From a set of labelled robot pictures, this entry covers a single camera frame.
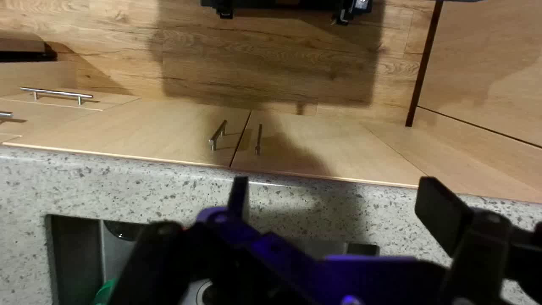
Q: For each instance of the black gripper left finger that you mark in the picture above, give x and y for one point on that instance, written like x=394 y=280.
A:
x=237 y=202

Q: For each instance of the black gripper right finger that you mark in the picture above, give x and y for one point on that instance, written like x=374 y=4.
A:
x=449 y=219

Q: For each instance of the left lower cabinet door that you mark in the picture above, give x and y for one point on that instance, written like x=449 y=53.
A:
x=154 y=131

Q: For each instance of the cabinet door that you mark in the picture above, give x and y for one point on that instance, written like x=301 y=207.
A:
x=154 y=131
x=320 y=148

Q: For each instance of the right lower cabinet door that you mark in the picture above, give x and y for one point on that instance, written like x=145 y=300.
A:
x=320 y=148

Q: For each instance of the stainless steel sink basin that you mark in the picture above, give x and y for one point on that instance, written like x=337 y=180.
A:
x=84 y=253

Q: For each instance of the green soda bottle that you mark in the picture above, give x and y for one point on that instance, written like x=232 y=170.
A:
x=105 y=292

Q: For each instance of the dark lower door handle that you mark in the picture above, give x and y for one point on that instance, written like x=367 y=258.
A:
x=259 y=139

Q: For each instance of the metal lower door handle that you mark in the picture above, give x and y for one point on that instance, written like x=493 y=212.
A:
x=213 y=138

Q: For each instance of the silver drawer bar handle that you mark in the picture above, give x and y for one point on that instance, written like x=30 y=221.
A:
x=78 y=97

